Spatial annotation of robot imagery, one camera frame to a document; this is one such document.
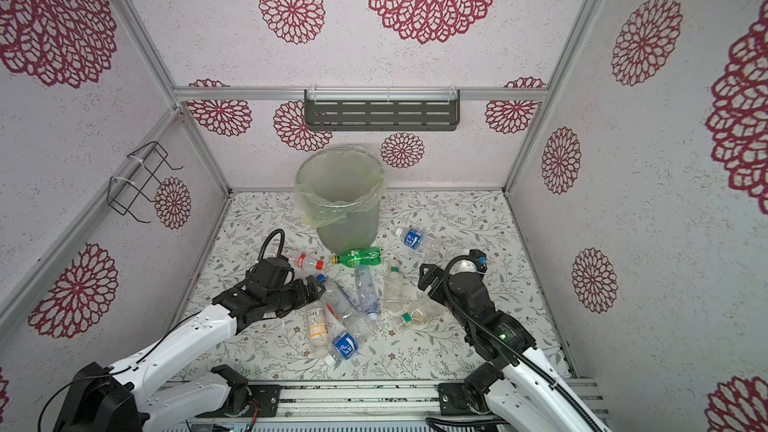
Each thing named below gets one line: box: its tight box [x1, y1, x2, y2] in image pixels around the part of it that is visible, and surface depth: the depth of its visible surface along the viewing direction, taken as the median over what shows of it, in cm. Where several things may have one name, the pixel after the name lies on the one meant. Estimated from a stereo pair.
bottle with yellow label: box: [307, 300, 329, 359], surface depth 82 cm
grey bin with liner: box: [295, 146, 385, 253], surface depth 94 cm
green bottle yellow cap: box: [331, 247, 382, 268], surface depth 99 cm
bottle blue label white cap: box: [324, 313, 377, 367], surface depth 80 cm
